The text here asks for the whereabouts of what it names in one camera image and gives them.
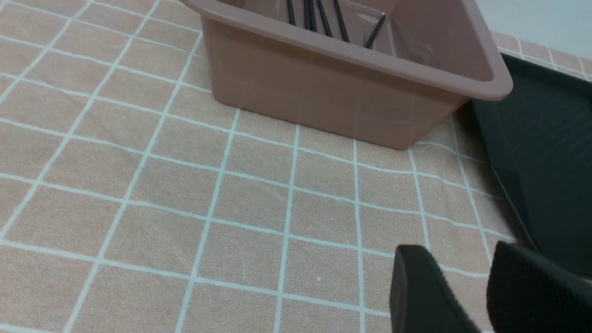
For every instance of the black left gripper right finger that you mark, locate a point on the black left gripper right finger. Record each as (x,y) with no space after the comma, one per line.
(527,293)

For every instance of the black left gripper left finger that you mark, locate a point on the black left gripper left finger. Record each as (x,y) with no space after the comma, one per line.
(421,300)

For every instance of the black plastic tray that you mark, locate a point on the black plastic tray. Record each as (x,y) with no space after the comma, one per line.
(539,144)

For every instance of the pink plastic bin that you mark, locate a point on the pink plastic bin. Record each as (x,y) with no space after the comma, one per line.
(429,59)

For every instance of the black chopstick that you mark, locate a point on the black chopstick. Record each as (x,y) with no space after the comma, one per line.
(291,13)
(324,19)
(341,21)
(372,38)
(309,15)

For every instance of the pink checkered tablecloth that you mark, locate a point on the pink checkered tablecloth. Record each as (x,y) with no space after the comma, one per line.
(133,202)

